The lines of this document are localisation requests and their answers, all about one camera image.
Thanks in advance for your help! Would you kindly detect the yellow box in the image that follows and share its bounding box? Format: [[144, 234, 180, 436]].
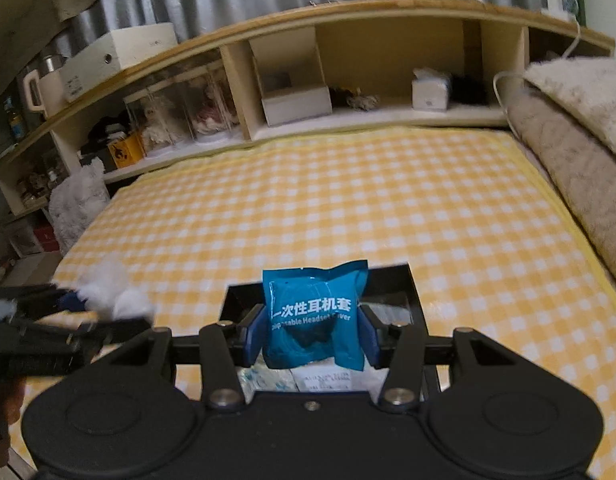
[[107, 132, 147, 170]]

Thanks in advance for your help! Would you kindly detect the clear case with cream doll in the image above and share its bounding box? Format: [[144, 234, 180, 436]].
[[124, 87, 190, 157]]

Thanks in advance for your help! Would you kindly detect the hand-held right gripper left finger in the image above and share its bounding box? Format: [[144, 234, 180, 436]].
[[100, 305, 271, 413]]

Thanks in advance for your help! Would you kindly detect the person's left hand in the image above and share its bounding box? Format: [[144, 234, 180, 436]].
[[0, 378, 27, 429]]

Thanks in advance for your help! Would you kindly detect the black fluffy item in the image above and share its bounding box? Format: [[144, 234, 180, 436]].
[[450, 75, 489, 106]]

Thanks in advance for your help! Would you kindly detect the yellow checkered bedsheet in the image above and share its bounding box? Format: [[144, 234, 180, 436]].
[[20, 127, 616, 480]]

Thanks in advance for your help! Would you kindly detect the cream fluffy pillow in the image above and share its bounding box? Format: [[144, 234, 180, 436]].
[[522, 57, 616, 169]]

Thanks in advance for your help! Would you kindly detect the white labelled packet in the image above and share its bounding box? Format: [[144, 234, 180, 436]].
[[293, 367, 360, 394]]

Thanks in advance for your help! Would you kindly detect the white open cardboard box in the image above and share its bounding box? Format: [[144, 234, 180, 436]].
[[249, 37, 334, 128]]

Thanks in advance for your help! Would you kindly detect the blue labelled bottle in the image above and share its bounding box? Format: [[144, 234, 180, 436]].
[[3, 97, 29, 144]]

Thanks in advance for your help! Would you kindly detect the white fluffy plush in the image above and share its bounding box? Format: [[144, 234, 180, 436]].
[[48, 157, 112, 257]]

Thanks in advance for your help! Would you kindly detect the red box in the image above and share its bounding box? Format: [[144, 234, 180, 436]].
[[33, 225, 57, 254]]

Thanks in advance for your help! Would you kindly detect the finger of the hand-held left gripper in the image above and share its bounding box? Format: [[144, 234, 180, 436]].
[[18, 315, 155, 346], [0, 284, 84, 321]]

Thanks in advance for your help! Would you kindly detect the blue foil packet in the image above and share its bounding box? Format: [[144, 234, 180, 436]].
[[262, 259, 369, 372]]

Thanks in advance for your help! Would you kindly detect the white jug with handle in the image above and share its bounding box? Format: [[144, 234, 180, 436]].
[[22, 67, 64, 119]]

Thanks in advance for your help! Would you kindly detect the white cable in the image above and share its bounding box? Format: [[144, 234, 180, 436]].
[[493, 22, 584, 112]]

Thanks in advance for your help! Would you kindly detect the black shallow box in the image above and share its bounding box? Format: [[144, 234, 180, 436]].
[[219, 261, 441, 401]]

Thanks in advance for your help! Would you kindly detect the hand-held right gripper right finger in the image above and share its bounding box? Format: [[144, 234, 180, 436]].
[[357, 304, 526, 413]]

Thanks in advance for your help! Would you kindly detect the beige blanket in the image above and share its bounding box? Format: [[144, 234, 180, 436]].
[[508, 91, 616, 295]]

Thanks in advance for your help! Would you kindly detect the clear plastic packet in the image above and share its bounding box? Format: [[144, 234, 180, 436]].
[[237, 355, 295, 401]]

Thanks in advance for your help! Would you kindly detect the wooden headboard shelf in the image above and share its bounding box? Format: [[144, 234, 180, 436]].
[[0, 0, 616, 217]]

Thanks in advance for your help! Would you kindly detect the white tissue box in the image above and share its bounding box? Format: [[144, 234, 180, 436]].
[[411, 67, 453, 111]]

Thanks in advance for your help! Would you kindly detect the cluster of small trinkets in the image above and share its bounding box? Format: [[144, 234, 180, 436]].
[[15, 150, 69, 207]]

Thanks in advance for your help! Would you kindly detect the brown fluffy item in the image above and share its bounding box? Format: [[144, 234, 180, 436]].
[[333, 85, 382, 111]]

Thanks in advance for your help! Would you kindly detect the white cotton wad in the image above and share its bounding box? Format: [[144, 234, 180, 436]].
[[75, 260, 154, 321]]

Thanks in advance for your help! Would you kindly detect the black bag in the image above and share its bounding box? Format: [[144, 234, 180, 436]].
[[83, 117, 134, 161]]

